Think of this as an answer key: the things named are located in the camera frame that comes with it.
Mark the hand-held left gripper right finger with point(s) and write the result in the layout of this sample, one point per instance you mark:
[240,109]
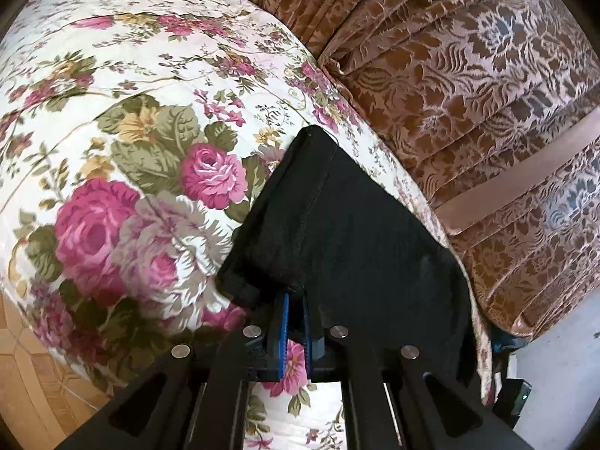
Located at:
[307,333]

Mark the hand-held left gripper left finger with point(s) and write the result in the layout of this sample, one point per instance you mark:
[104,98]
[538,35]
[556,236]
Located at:
[282,337]

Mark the black pants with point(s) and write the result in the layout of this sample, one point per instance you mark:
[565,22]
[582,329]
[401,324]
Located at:
[351,243]

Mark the blue object under curtain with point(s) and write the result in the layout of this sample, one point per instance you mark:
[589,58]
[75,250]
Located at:
[499,342]

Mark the floral printed blanket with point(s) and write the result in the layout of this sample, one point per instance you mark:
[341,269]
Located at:
[140,79]

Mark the brown floral curtain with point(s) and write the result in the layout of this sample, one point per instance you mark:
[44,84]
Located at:
[468,79]

